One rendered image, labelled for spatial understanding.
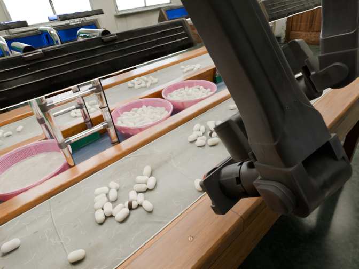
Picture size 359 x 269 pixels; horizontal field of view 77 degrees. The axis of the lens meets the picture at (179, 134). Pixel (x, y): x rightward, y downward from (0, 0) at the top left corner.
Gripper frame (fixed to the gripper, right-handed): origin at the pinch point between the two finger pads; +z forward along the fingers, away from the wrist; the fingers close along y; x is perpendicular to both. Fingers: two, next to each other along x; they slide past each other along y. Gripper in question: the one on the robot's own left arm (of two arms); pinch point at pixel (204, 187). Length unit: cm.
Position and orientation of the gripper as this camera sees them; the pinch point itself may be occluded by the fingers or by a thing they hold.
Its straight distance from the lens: 48.2
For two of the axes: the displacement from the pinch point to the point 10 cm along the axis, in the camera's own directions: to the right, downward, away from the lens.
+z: -4.2, 3.0, 8.6
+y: -7.4, 4.4, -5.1
